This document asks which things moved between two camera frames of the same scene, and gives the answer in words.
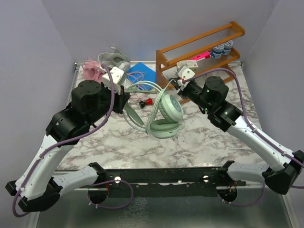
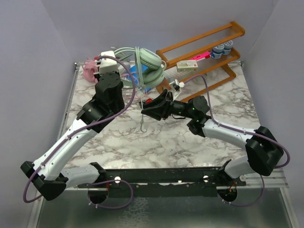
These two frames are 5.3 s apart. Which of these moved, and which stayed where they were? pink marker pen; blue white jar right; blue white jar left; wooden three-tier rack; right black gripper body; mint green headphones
Moved: mint green headphones; right black gripper body
Stayed: blue white jar left; blue white jar right; pink marker pen; wooden three-tier rack
